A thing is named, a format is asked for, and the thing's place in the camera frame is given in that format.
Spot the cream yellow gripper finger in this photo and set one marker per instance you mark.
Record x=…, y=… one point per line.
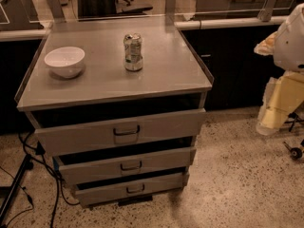
x=282, y=97

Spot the grey top drawer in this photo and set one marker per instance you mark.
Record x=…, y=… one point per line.
x=82, y=137

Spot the grey drawer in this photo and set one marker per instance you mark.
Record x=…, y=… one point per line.
x=82, y=137
x=101, y=166
x=130, y=189

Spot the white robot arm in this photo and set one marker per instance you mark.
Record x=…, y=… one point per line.
x=286, y=45

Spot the grey metal drawer cabinet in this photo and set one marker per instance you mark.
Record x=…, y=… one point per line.
x=170, y=80

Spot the grey middle drawer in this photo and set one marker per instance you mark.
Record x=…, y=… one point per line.
x=101, y=166

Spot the grey bottom drawer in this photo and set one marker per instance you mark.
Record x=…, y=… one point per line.
x=130, y=189

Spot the black caster wheel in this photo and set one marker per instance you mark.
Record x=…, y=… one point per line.
x=296, y=153

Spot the crushed green soda can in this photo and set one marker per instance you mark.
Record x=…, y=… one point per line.
x=133, y=59

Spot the white ceramic bowl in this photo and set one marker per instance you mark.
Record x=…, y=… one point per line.
x=66, y=62

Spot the black tripod leg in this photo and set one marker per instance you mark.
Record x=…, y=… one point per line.
x=7, y=193

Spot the white horizontal rail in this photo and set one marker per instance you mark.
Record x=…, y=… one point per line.
x=228, y=23

